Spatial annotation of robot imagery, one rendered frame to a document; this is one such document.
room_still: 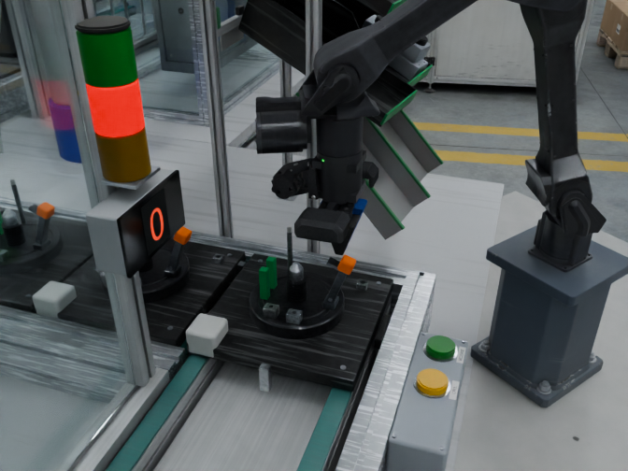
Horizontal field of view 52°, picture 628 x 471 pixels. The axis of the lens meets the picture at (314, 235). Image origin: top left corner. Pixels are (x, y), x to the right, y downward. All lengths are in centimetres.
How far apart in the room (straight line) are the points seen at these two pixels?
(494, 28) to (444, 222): 351
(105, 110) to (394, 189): 65
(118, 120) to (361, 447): 45
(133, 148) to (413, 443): 46
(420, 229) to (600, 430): 57
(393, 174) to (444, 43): 370
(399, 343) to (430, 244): 44
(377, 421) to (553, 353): 30
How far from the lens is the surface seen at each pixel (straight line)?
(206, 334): 89
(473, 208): 149
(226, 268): 105
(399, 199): 117
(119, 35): 64
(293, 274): 91
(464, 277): 125
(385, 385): 87
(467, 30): 483
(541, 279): 91
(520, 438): 97
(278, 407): 89
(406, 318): 98
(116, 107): 66
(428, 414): 83
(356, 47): 74
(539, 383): 102
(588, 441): 100
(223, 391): 92
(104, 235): 69
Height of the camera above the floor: 156
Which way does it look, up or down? 31 degrees down
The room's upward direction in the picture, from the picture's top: straight up
